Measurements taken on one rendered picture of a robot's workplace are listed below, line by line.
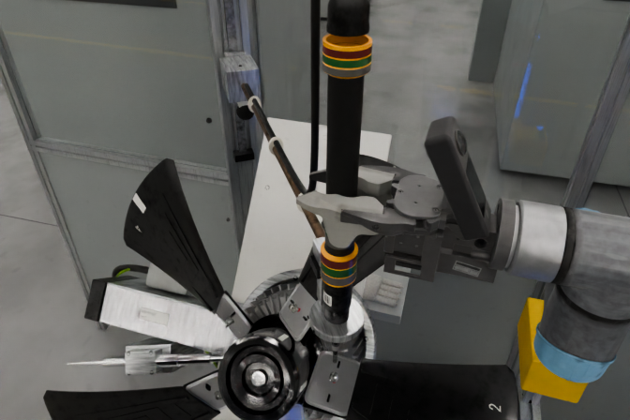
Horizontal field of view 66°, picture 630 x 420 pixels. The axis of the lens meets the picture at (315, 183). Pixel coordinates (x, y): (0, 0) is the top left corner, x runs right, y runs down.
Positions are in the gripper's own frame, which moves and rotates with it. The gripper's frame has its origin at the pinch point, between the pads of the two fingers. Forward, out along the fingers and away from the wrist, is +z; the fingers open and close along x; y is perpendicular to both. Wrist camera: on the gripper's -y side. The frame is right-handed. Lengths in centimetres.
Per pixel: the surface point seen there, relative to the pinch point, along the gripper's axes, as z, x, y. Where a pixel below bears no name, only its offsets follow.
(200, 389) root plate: 16.2, -5.3, 37.3
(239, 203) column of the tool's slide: 39, 56, 52
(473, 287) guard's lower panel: -29, 70, 78
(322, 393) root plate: -2.0, -2.6, 33.8
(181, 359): 24.2, 1.6, 42.5
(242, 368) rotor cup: 8.9, -4.8, 29.8
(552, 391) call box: -39, 21, 52
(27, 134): 124, 70, 51
